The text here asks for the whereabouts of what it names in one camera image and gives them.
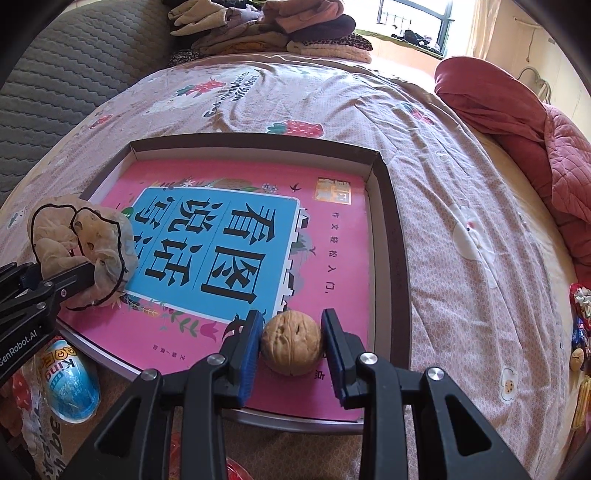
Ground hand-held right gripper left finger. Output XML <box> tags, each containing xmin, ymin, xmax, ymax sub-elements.
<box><xmin>60</xmin><ymin>309</ymin><xmax>264</xmax><ymax>480</ymax></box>

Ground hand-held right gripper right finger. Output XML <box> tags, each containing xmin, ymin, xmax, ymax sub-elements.
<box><xmin>321</xmin><ymin>308</ymin><xmax>532</xmax><ymax>480</ymax></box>

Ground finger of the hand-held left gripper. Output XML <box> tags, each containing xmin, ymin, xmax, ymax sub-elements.
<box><xmin>0</xmin><ymin>261</ymin><xmax>97</xmax><ymax>330</ymax></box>
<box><xmin>0</xmin><ymin>262</ymin><xmax>43</xmax><ymax>301</ymax></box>

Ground walnut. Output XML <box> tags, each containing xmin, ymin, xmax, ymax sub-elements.
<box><xmin>261</xmin><ymin>310</ymin><xmax>324</xmax><ymax>376</ymax></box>

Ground beige scrunchie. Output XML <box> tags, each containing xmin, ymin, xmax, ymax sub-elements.
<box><xmin>28</xmin><ymin>199</ymin><xmax>139</xmax><ymax>311</ymax></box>

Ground blue white egg toy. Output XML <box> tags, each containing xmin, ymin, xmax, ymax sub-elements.
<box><xmin>44</xmin><ymin>339</ymin><xmax>101</xmax><ymax>424</ymax></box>

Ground shallow cardboard box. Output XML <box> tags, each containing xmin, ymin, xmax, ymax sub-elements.
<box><xmin>58</xmin><ymin>134</ymin><xmax>413</xmax><ymax>437</ymax></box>

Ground blue snack packet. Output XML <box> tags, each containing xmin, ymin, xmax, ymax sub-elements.
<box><xmin>571</xmin><ymin>318</ymin><xmax>591</xmax><ymax>352</ymax></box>

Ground white printed snack bag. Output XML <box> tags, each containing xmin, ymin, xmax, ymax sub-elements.
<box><xmin>4</xmin><ymin>342</ymin><xmax>100</xmax><ymax>480</ymax></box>

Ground pink picture book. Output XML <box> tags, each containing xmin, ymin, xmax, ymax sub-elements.
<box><xmin>60</xmin><ymin>159</ymin><xmax>375</xmax><ymax>423</ymax></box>

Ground red packet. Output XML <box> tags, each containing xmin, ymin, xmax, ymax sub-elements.
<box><xmin>168</xmin><ymin>436</ymin><xmax>259</xmax><ymax>480</ymax></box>

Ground strawberry printed bed sheet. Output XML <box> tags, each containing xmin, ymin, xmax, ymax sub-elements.
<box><xmin>0</xmin><ymin>51</ymin><xmax>583</xmax><ymax>480</ymax></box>

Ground grey quilted headboard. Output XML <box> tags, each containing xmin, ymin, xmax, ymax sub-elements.
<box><xmin>0</xmin><ymin>9</ymin><xmax>181</xmax><ymax>204</ymax></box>

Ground red white candy wrapper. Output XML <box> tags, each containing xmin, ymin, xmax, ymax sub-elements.
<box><xmin>569</xmin><ymin>283</ymin><xmax>591</xmax><ymax>319</ymax></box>

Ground yellow packet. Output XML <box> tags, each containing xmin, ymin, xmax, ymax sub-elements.
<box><xmin>575</xmin><ymin>375</ymin><xmax>591</xmax><ymax>432</ymax></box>

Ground pink quilt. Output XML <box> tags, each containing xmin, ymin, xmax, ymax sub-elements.
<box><xmin>434</xmin><ymin>55</ymin><xmax>591</xmax><ymax>296</ymax></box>

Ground pile of folded clothes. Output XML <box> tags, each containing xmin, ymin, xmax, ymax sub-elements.
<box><xmin>167</xmin><ymin>0</ymin><xmax>374</xmax><ymax>65</ymax></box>

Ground dark things on windowsill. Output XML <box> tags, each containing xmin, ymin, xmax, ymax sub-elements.
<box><xmin>390</xmin><ymin>28</ymin><xmax>444</xmax><ymax>51</ymax></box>

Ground window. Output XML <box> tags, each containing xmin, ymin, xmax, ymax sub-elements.
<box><xmin>376</xmin><ymin>0</ymin><xmax>462</xmax><ymax>54</ymax></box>

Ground white hose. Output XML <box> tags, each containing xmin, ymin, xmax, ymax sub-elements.
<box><xmin>519</xmin><ymin>67</ymin><xmax>552</xmax><ymax>104</ymax></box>

